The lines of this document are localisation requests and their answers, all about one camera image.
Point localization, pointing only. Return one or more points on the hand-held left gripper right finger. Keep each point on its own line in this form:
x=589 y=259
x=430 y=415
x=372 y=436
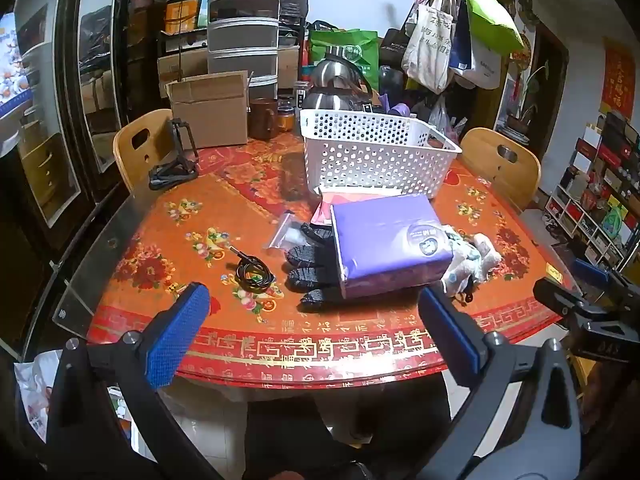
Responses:
x=447 y=332

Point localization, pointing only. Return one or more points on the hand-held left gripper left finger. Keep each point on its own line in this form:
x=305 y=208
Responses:
x=177 y=335

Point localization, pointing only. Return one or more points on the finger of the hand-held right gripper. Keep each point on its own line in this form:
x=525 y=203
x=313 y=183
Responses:
x=555 y=296
x=590 y=268

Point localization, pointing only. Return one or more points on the light blue patterned cloth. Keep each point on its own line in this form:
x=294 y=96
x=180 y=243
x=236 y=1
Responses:
x=462 y=270

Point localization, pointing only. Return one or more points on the purple tissue pack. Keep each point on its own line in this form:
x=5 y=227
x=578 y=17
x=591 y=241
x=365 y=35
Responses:
x=385 y=240

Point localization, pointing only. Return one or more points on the black knitted glove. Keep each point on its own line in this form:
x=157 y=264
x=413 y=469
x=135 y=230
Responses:
x=307 y=275

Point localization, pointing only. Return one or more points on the white perforated plastic basket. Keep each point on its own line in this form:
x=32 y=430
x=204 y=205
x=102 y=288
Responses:
x=350 y=160

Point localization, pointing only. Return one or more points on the shelf of assorted boxes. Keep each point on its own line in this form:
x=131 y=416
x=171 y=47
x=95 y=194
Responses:
x=600 y=195

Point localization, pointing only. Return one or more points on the clear acrylic panel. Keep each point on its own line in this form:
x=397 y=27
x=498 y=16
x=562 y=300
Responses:
x=100 y=265

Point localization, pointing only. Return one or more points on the wooden chair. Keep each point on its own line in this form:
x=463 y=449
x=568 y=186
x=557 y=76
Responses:
x=492 y=175
x=127 y=160

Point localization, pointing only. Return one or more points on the clear zip bag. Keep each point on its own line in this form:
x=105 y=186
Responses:
x=282 y=232

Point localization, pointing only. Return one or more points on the white plastic bag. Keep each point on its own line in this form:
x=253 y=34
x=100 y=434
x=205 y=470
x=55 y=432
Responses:
x=37 y=395

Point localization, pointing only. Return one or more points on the potted plant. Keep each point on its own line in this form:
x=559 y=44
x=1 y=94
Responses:
x=522 y=117

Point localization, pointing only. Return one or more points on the black folding phone stand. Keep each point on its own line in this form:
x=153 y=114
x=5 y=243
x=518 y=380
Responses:
x=182 y=160

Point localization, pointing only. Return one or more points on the clear plastic bag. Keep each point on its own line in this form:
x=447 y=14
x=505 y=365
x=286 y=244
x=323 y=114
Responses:
x=440 y=117

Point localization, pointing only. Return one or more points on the open cardboard box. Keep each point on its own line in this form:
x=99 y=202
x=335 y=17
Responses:
x=210 y=120

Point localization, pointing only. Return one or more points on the white shopping bag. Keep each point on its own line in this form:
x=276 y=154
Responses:
x=485 y=67

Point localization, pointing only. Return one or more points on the purple cup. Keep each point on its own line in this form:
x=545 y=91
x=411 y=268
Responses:
x=400 y=109

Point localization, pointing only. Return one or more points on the brown mug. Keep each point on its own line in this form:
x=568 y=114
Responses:
x=261 y=120

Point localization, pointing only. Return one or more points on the orange jar with dark lid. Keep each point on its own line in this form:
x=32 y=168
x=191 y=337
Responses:
x=285 y=120

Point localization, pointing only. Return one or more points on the dark glass cabinet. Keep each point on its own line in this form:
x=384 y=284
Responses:
x=70 y=110

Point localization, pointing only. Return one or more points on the dark blue paper bag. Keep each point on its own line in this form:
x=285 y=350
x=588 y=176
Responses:
x=461 y=45

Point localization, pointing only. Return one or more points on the clear glass jar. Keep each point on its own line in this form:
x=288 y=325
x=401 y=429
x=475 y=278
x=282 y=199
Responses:
x=300 y=96

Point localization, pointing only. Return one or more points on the lime green bag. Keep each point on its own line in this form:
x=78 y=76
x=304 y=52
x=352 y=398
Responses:
x=487 y=20

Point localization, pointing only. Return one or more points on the beige canvas tote bag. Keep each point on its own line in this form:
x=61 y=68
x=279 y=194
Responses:
x=430 y=45

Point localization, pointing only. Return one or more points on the closed cardboard box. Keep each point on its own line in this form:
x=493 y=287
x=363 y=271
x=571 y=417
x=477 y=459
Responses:
x=289 y=67

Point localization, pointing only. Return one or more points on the dark brown bag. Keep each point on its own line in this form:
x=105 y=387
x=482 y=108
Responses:
x=395 y=47

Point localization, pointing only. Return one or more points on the green shopping bag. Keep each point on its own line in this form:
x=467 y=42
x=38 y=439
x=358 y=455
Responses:
x=362 y=45

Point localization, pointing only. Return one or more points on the grey plastic drawer tower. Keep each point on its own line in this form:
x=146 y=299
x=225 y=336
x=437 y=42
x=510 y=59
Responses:
x=242 y=35

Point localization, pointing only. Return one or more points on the orange box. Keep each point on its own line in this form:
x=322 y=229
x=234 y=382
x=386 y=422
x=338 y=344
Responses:
x=182 y=15

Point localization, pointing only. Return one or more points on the red wall poster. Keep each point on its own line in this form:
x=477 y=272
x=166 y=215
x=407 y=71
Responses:
x=617 y=77

